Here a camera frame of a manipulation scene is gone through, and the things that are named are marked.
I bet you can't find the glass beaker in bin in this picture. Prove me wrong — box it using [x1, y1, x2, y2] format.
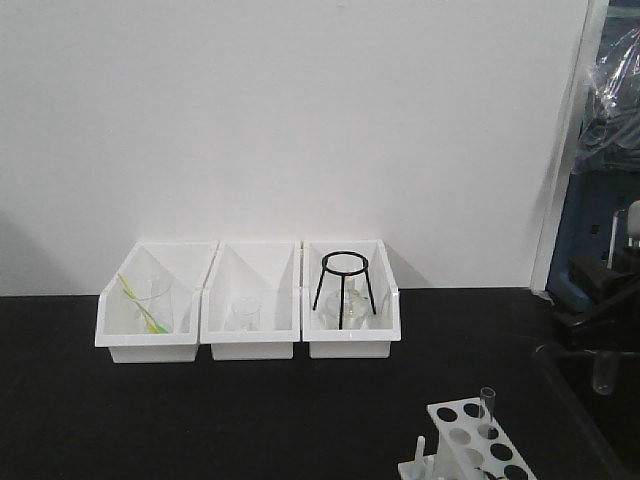
[132, 278, 173, 334]
[230, 297, 262, 331]

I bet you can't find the white middle storage bin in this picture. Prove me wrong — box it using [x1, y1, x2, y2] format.
[199, 240, 302, 361]

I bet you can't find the glass test tube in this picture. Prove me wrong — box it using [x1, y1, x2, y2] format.
[478, 386, 498, 439]
[592, 351, 616, 396]

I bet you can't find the blue perforated drying rack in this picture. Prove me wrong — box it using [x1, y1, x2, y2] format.
[546, 171, 639, 312]

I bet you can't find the black wire tripod stand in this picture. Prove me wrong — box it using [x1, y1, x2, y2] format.
[312, 250, 377, 316]

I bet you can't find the black lab sink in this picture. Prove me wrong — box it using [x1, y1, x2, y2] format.
[534, 344, 639, 479]

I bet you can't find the yellow green pipette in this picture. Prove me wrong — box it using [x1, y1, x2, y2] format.
[117, 273, 173, 334]

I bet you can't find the white right storage bin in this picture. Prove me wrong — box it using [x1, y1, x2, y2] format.
[300, 240, 401, 359]

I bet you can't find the glass beaker in middle bin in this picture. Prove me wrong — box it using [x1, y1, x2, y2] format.
[230, 297, 262, 331]

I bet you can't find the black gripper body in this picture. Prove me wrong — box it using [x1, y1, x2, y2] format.
[553, 246, 639, 352]

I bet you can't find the glass beaker in left bin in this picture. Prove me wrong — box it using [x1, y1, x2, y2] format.
[132, 278, 173, 334]

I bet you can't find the clear plastic bag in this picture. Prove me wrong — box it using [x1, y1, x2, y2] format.
[573, 1, 639, 174]

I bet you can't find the white test tube rack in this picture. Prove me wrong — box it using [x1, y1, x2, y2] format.
[397, 397, 536, 480]

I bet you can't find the glass flask in right bin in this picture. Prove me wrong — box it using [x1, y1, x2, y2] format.
[320, 288, 373, 330]

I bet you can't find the white storage bin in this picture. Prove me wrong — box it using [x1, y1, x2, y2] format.
[199, 240, 302, 361]
[95, 241, 219, 363]
[300, 240, 401, 359]

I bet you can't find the white left storage bin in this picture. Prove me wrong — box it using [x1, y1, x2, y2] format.
[95, 241, 219, 363]

